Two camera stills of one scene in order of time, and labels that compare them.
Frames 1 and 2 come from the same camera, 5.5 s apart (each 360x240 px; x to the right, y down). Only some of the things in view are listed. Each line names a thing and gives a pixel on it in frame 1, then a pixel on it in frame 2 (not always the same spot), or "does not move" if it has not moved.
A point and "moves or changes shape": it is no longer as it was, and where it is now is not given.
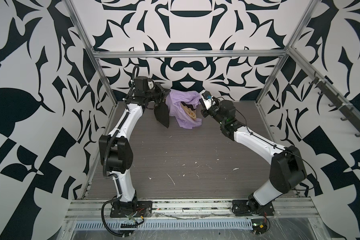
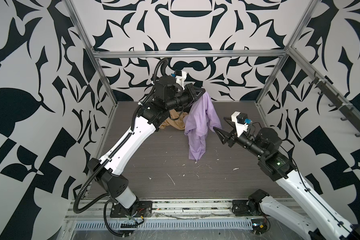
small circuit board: (259, 225) does not move
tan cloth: (190, 112) → (176, 119)
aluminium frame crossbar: (190, 53) does not move
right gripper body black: (215, 112) → (248, 142)
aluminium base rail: (285, 208) does not move
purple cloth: (174, 99) moves or changes shape
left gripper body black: (156, 94) → (184, 99)
